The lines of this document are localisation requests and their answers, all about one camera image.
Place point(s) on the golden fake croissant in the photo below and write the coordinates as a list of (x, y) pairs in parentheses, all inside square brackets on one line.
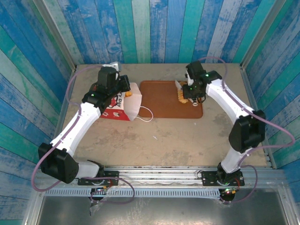
[(181, 99), (128, 94)]

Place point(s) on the red and white paper bag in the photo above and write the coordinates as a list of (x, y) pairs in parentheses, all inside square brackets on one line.
[(134, 103)]

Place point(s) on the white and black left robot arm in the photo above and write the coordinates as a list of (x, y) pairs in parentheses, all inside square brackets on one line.
[(75, 126)]

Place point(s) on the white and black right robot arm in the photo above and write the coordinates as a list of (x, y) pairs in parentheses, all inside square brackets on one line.
[(225, 98)]

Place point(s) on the brown rectangular tray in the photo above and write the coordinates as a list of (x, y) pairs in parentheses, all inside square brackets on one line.
[(159, 100)]

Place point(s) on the small white scrap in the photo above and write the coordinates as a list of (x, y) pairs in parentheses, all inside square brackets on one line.
[(155, 137)]

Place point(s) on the black controller board with LEDs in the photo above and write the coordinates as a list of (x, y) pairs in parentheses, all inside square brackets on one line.
[(228, 197), (99, 192)]

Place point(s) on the grey sheet metal panel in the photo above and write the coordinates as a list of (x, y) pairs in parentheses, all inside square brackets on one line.
[(187, 211)]

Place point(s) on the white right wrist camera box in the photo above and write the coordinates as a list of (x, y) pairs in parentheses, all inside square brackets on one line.
[(189, 80)]

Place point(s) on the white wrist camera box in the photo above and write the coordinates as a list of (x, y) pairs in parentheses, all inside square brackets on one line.
[(189, 80), (113, 65)]

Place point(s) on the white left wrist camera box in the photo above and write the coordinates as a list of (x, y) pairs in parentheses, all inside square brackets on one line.
[(113, 65)]

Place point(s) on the aluminium table side rail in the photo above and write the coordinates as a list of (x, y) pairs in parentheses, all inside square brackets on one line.
[(250, 93), (62, 117)]

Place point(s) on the aluminium corner post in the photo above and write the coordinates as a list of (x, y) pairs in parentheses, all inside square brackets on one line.
[(262, 35), (57, 35)]

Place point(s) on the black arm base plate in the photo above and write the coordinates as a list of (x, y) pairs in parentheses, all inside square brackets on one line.
[(208, 179), (111, 174)]

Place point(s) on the aluminium mounting rail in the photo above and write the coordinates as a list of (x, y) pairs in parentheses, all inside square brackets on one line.
[(159, 174)]

